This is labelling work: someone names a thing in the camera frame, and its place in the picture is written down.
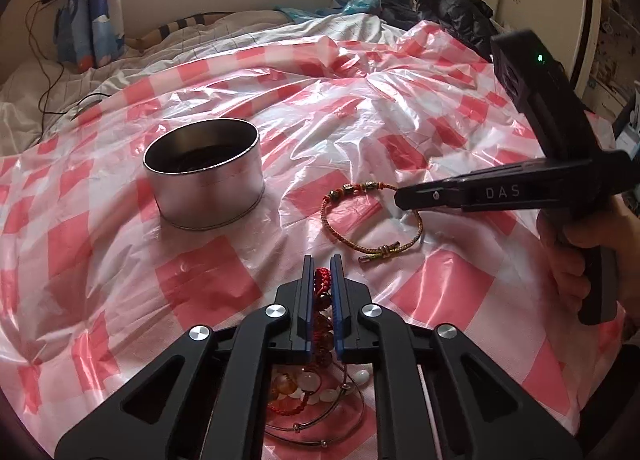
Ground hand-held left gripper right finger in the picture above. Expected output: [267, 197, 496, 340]
[330, 254, 583, 460]

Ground blue plastic bag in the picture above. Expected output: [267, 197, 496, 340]
[274, 5, 322, 24]
[332, 0, 383, 17]

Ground round silver tin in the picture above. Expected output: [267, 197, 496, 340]
[142, 117, 266, 231]

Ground white bead bracelet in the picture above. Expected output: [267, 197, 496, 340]
[292, 367, 372, 405]

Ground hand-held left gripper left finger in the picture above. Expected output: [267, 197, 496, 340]
[54, 255, 315, 460]

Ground red white checkered plastic sheet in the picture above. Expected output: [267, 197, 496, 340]
[0, 38, 626, 460]

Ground black jacket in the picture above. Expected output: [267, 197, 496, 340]
[379, 0, 502, 64]

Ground blue cartoon print curtain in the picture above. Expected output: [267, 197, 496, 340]
[52, 0, 126, 74]

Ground red bead cord bracelet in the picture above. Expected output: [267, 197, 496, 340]
[311, 267, 335, 366]

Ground black cable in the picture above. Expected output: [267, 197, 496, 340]
[24, 0, 110, 117]

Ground person's right hand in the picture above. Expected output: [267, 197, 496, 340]
[536, 195, 640, 311]

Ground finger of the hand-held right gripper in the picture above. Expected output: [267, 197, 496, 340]
[394, 171, 467, 213]

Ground white duvet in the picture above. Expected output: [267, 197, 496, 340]
[0, 8, 416, 161]

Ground gold red braided bracelet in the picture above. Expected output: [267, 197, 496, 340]
[320, 181, 425, 263]

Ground striped plush pillow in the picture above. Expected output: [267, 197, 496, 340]
[122, 12, 296, 51]

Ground amber bead bracelet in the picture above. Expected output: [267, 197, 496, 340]
[271, 371, 301, 400]

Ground thin metal wire bangle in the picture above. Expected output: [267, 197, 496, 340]
[264, 375, 370, 447]

